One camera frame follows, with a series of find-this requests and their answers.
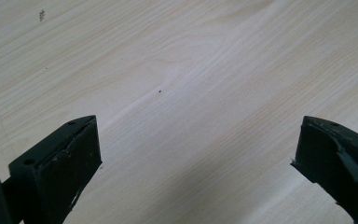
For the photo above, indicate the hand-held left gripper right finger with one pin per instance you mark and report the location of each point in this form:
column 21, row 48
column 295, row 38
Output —
column 338, row 161

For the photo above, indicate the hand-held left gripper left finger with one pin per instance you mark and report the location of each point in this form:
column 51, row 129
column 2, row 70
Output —
column 59, row 168

